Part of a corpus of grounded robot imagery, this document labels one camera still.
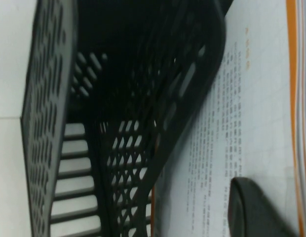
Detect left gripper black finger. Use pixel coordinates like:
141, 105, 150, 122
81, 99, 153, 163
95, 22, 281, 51
228, 177, 301, 237

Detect white orange ROS2 book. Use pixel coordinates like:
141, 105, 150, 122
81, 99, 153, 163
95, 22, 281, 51
151, 0, 306, 237

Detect black perforated plastic book stand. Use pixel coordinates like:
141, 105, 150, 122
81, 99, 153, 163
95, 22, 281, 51
19, 0, 228, 237

